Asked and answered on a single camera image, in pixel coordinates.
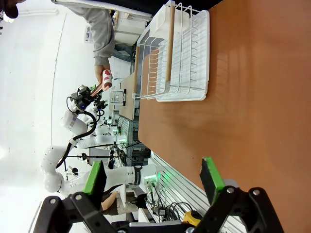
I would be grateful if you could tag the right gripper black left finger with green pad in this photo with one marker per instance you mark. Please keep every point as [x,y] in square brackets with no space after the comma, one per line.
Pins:
[93,178]

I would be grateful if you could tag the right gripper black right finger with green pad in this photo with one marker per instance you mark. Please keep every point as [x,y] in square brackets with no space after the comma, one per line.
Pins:
[212,179]

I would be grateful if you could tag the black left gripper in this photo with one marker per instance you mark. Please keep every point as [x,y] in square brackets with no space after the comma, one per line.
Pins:
[83,98]

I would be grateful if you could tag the pink cup with red hearts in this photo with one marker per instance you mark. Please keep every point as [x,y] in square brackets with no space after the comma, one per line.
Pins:
[107,78]

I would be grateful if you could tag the person's grey sleeved forearm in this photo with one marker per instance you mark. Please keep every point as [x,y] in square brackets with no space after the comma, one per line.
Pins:
[102,29]

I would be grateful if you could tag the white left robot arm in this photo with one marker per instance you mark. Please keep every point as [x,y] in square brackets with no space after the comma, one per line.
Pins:
[116,176]

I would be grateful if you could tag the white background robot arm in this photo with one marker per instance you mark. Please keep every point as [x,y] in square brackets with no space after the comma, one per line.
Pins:
[109,138]

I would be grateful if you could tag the person's bare hand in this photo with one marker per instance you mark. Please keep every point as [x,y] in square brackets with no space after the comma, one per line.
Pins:
[99,72]

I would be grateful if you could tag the white square device box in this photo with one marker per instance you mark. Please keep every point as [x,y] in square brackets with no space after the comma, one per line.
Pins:
[116,97]

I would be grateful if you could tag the wooden side table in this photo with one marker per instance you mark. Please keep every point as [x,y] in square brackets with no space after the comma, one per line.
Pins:
[127,99]

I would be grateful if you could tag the yellow black emergency stop box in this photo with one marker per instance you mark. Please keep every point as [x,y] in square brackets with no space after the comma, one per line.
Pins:
[191,217]

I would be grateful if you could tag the white plastic cutlery holder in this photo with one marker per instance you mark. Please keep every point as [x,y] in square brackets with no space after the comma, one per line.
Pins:
[159,21]

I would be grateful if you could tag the white plastic drain tray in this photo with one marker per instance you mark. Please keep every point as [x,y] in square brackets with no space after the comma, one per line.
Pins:
[201,60]

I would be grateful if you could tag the person's dark head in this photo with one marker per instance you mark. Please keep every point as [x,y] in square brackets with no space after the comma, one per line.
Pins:
[8,8]

